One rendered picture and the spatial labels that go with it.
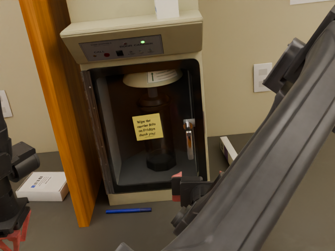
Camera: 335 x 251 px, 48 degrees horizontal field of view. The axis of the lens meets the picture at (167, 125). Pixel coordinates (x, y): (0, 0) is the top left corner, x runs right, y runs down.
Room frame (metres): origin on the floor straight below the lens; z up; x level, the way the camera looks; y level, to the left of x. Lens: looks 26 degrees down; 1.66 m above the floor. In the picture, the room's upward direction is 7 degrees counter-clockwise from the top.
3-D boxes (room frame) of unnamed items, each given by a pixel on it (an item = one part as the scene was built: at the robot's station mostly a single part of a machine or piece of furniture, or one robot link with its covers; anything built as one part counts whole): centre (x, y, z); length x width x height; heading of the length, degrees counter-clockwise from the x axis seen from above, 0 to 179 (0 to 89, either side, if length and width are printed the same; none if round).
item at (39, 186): (1.09, 0.44, 0.96); 0.16 x 0.12 x 0.04; 79
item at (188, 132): (0.91, -0.06, 1.17); 0.05 x 0.03 x 0.10; 177
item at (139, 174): (0.95, 0.05, 1.19); 0.30 x 0.01 x 0.40; 87
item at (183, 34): (0.90, 0.05, 1.46); 0.32 x 0.12 x 0.10; 88
